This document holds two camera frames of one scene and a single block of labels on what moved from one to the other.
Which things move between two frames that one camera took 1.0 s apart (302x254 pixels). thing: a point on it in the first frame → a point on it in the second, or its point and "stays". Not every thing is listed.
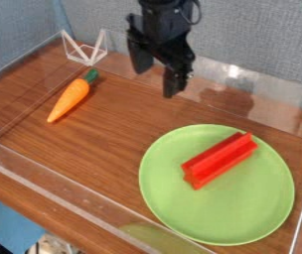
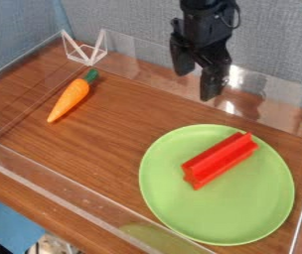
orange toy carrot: x=73 y=95 stays
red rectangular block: x=218 y=159 stays
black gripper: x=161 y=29 → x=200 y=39
